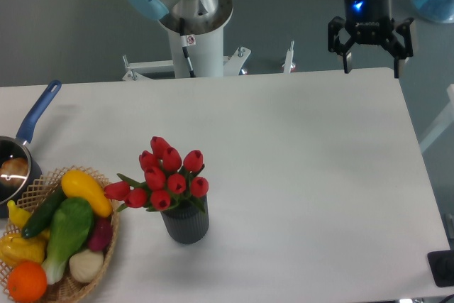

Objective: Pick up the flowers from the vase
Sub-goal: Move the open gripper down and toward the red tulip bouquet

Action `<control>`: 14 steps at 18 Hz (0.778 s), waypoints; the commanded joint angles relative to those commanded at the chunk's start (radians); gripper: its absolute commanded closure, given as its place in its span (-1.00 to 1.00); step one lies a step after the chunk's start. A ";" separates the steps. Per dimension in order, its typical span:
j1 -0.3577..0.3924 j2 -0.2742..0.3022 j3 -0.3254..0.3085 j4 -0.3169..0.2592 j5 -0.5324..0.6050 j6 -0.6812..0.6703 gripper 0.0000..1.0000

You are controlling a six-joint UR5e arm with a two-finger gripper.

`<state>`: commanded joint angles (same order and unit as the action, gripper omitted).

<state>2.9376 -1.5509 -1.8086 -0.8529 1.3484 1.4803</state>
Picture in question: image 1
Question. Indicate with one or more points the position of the yellow bell pepper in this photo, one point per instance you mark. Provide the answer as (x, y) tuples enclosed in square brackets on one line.
[(15, 249)]

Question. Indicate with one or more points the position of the white garlic bulb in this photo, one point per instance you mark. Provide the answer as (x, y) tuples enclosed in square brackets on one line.
[(85, 265)]

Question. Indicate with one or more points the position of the green cucumber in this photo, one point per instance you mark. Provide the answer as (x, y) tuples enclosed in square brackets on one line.
[(42, 216)]

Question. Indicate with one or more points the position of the blue handled saucepan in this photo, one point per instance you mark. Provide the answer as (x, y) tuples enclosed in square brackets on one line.
[(17, 147)]

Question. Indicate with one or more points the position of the green bok choy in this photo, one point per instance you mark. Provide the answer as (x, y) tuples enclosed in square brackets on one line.
[(69, 229)]

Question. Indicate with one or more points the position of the brown bread roll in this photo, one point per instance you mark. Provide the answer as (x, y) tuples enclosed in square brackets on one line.
[(14, 172)]

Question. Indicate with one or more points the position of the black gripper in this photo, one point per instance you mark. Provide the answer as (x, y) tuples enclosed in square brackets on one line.
[(369, 22)]

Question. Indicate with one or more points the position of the red tulip bouquet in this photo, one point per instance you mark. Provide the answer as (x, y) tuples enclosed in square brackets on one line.
[(171, 182)]

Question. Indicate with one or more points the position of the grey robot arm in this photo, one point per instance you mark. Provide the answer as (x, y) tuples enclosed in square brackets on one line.
[(370, 22)]

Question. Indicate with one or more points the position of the orange fruit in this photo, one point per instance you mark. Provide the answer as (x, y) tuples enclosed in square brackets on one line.
[(27, 282)]

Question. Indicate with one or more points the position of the black device at edge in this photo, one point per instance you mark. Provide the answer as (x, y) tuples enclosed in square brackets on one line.
[(441, 265)]

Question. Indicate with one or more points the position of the white frame at right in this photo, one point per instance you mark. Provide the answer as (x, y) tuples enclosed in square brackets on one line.
[(440, 123)]

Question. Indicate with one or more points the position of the yellow squash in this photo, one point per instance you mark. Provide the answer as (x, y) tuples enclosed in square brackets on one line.
[(76, 183)]

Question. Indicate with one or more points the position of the dark grey ribbed vase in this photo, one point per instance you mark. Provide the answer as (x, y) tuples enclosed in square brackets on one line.
[(187, 223)]

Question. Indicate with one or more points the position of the small yellow pepper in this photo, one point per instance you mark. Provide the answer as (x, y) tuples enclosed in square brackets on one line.
[(17, 215)]

